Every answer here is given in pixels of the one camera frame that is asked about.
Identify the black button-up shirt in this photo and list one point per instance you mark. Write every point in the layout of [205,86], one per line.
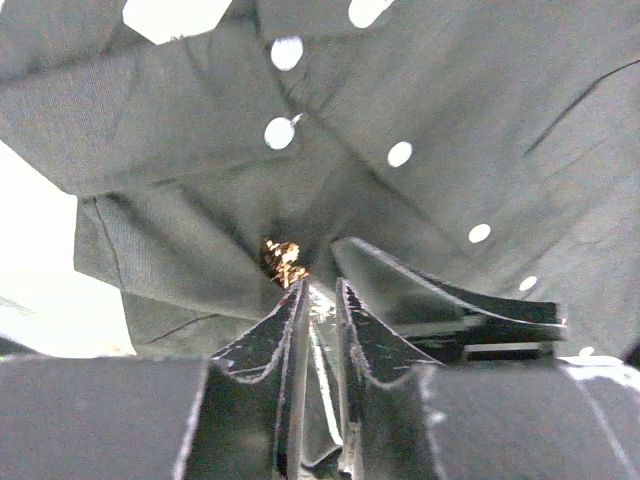
[492,144]

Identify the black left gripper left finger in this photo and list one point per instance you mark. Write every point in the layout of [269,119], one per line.
[235,415]

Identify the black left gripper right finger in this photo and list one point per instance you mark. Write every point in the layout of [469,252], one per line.
[407,416]

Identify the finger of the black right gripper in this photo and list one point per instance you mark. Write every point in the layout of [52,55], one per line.
[438,317]

